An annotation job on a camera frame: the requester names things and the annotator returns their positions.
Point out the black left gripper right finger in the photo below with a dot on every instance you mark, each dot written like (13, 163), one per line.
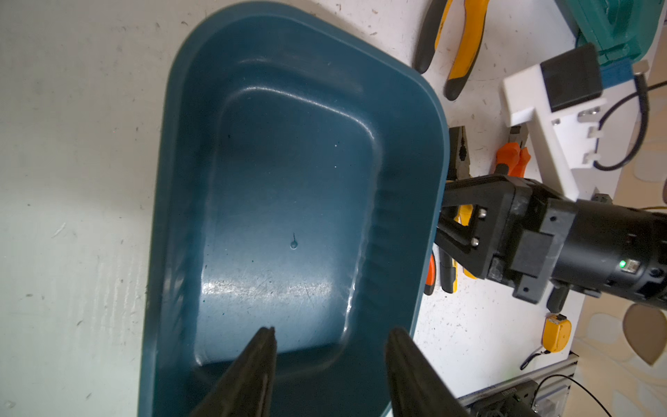
(414, 386)

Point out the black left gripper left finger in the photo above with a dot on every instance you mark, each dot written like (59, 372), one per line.
(246, 387)

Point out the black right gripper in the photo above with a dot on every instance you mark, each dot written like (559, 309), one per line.
(532, 236)

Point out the yellow black combination pliers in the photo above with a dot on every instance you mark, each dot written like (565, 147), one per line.
(459, 168)

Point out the small yellow handled pliers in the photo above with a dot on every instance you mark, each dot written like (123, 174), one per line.
(470, 43)

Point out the large orange handled pliers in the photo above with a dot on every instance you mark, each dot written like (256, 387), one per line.
(513, 157)

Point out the small orange handled pliers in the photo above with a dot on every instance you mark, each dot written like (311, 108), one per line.
(431, 276)

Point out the dark teal storage tray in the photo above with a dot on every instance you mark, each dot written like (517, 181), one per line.
(299, 181)

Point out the yellow tape measure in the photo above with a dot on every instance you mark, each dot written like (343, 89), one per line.
(556, 333)

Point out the green plastic tool case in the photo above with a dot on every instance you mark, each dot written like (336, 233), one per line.
(618, 29)

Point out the green handled scraper tool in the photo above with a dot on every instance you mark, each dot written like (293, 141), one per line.
(557, 298)

